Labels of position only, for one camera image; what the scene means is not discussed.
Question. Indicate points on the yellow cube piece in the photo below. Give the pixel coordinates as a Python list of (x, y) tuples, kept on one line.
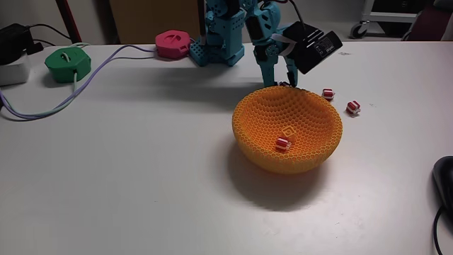
[(289, 131)]

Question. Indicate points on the yellow honeycomb basket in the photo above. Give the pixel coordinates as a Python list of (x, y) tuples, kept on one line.
[(311, 156)]

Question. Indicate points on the black webcam on gripper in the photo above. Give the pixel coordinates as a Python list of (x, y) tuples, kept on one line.
[(315, 46)]

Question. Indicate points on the pink octagonal hub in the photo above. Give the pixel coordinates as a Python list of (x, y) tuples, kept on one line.
[(171, 44)]

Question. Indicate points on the brown board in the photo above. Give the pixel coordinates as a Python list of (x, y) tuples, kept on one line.
[(148, 21)]

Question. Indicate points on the dark red chair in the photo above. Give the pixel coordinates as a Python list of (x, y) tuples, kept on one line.
[(430, 25)]

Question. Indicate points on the black computer mouse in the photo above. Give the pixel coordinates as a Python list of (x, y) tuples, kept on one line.
[(445, 180)]

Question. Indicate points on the red pole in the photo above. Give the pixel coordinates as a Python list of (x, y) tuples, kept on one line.
[(69, 21)]

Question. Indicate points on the green octagonal hub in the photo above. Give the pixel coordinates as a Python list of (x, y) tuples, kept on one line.
[(67, 65)]

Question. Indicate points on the black power adapter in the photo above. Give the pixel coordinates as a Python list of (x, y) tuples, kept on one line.
[(14, 42)]

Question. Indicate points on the white box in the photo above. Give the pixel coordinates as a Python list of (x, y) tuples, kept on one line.
[(12, 72)]

